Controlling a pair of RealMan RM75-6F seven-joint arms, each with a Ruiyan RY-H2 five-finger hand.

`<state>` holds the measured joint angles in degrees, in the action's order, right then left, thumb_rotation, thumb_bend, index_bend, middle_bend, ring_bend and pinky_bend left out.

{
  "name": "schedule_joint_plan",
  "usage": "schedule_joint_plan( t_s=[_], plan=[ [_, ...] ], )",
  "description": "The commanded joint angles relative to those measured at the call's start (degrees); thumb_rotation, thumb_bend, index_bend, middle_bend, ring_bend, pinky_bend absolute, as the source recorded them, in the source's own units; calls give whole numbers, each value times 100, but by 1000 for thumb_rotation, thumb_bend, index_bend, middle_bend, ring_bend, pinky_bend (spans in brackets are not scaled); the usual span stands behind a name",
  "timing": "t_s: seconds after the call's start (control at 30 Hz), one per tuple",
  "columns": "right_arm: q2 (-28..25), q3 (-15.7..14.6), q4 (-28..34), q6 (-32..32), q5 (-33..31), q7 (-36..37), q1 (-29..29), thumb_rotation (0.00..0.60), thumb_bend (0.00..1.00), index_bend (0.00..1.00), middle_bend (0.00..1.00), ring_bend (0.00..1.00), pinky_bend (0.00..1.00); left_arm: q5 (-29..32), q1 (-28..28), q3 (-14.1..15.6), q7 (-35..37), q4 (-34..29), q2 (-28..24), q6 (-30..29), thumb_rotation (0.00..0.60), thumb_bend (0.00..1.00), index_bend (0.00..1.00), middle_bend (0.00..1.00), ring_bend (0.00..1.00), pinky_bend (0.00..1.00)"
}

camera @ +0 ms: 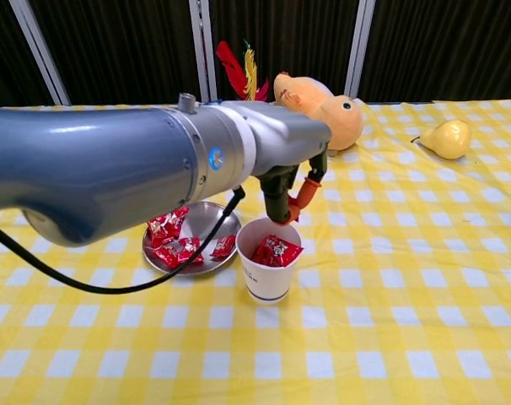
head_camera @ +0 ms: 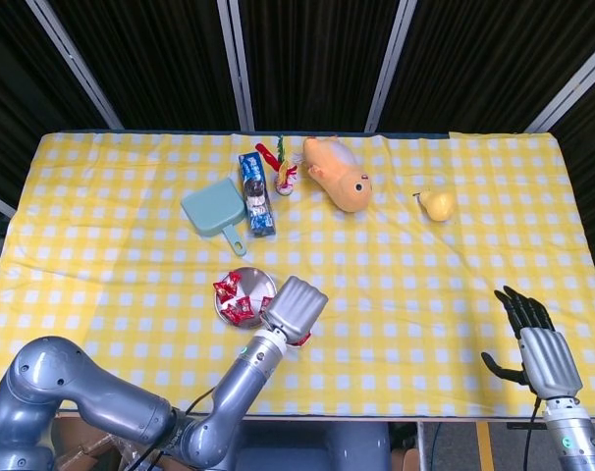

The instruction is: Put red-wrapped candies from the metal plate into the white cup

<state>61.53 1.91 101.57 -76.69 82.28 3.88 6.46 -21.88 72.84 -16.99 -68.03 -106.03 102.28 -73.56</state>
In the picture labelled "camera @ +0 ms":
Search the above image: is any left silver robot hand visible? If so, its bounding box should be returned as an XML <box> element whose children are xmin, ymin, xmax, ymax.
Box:
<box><xmin>245</xmin><ymin>102</ymin><xmax>333</xmax><ymax>227</ymax></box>

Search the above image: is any white paper cup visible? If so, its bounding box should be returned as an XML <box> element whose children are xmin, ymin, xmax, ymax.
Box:
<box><xmin>235</xmin><ymin>217</ymin><xmax>304</xmax><ymax>305</ymax></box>

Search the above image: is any orange plush animal toy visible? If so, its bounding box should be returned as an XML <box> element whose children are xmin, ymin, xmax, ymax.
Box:
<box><xmin>272</xmin><ymin>71</ymin><xmax>365</xmax><ymax>158</ymax></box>

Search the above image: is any small colourful toy figure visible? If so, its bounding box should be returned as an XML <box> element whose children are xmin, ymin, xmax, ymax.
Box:
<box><xmin>215</xmin><ymin>39</ymin><xmax>271</xmax><ymax>103</ymax></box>

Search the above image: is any black pleated curtain panel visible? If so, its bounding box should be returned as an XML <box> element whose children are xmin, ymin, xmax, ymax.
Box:
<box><xmin>0</xmin><ymin>0</ymin><xmax>56</xmax><ymax>109</ymax></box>
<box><xmin>27</xmin><ymin>0</ymin><xmax>204</xmax><ymax>106</ymax></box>
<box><xmin>358</xmin><ymin>0</ymin><xmax>511</xmax><ymax>104</ymax></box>
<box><xmin>208</xmin><ymin>0</ymin><xmax>362</xmax><ymax>104</ymax></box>

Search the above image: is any round steel plate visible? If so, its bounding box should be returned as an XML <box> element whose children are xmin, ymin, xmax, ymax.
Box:
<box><xmin>142</xmin><ymin>201</ymin><xmax>243</xmax><ymax>277</ymax></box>

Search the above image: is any yellow pear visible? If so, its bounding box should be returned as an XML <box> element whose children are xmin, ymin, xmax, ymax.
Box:
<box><xmin>410</xmin><ymin>119</ymin><xmax>473</xmax><ymax>160</ymax></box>

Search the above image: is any yellow white checked tablecloth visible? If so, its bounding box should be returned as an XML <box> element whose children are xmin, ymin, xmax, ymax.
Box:
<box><xmin>0</xmin><ymin>99</ymin><xmax>511</xmax><ymax>405</ymax></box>

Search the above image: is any white metal partition post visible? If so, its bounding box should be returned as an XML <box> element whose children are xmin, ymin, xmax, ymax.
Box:
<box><xmin>344</xmin><ymin>0</ymin><xmax>378</xmax><ymax>104</ymax></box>
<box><xmin>8</xmin><ymin>0</ymin><xmax>72</xmax><ymax>106</ymax></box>
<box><xmin>189</xmin><ymin>0</ymin><xmax>218</xmax><ymax>104</ymax></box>

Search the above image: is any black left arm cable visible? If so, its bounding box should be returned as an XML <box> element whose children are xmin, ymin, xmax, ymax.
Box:
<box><xmin>0</xmin><ymin>185</ymin><xmax>246</xmax><ymax>295</ymax></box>

